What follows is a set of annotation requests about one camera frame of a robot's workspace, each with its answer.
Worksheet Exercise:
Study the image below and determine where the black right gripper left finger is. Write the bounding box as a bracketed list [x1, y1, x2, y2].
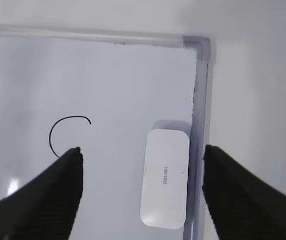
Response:
[0, 147, 83, 240]

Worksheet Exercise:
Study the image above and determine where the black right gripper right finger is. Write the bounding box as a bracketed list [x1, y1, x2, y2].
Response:
[202, 145, 286, 240]

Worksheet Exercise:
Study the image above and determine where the white rectangular board eraser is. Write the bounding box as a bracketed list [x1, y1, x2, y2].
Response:
[140, 128, 190, 230]

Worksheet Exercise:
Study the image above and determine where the white board with grey frame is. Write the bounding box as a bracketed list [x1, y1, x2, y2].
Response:
[0, 24, 211, 240]

